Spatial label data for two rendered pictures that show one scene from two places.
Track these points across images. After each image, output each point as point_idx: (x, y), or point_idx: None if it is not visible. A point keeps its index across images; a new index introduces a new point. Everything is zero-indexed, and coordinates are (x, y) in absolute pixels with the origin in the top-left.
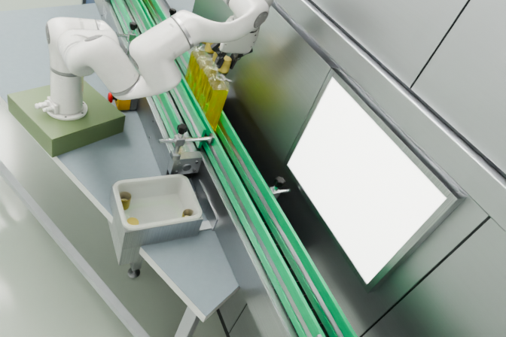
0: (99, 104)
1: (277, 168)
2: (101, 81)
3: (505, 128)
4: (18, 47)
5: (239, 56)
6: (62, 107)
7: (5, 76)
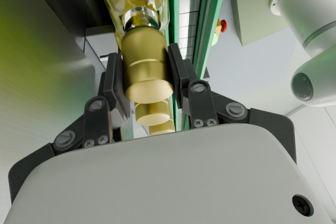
0: (254, 5)
1: None
2: (211, 50)
3: None
4: (252, 70)
5: (98, 116)
6: None
7: (281, 42)
